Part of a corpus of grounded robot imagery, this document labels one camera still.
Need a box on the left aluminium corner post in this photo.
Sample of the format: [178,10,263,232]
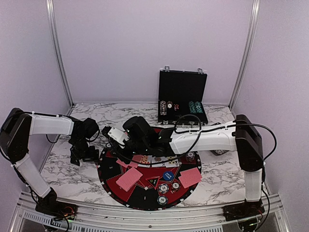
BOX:
[46,0,70,92]

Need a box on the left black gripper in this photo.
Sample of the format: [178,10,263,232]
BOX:
[70,137,98,166]

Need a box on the red chip stack seat ten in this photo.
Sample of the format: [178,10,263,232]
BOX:
[171,182,180,192]

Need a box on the eight of spades card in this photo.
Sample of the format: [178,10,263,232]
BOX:
[165,157,179,167]

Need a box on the aluminium front rail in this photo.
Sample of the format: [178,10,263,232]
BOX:
[7,190,290,232]

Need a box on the blue chip stack seat one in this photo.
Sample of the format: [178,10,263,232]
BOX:
[157,196,168,205]

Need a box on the aluminium corner post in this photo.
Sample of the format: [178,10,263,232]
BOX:
[46,0,70,92]
[228,0,261,111]

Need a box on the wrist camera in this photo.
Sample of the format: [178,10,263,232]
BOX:
[81,118,99,142]
[101,116,152,147]

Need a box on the black poker chip case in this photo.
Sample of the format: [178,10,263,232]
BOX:
[158,66,208,126]

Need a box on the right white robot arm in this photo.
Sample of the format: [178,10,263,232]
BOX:
[115,115,264,217]

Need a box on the dealt cards seat two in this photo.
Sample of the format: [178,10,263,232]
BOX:
[116,167,143,191]

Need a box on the white chips row in case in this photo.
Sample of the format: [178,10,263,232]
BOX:
[159,101,167,116]

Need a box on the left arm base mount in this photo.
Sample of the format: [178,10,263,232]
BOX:
[35,192,77,219]

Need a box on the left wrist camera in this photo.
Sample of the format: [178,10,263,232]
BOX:
[81,118,99,142]

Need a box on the green chips row in case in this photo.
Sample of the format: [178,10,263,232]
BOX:
[188,101,203,114]

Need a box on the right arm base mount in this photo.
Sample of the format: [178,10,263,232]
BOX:
[223,198,265,221]

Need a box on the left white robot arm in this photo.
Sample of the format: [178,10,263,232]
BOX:
[0,108,99,215]

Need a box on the right aluminium corner post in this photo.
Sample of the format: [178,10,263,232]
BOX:
[228,0,261,111]

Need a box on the black floral square plate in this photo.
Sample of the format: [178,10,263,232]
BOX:
[213,150,228,156]

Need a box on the dealt red playing cards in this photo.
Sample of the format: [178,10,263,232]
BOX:
[179,167,202,188]

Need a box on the white chip stack seat eight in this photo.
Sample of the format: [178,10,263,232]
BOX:
[185,152,195,162]

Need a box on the king face card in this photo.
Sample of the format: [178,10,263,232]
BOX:
[151,157,165,168]

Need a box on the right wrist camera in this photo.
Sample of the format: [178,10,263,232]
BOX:
[101,116,152,147]

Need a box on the white chip stack seat ten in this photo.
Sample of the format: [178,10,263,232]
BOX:
[158,184,169,194]

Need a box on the round red black poker mat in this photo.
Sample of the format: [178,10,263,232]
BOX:
[97,147,201,211]

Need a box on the blue blind button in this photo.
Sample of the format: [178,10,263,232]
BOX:
[163,171,174,181]

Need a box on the dealt cards seat four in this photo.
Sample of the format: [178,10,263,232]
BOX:
[116,155,142,168]

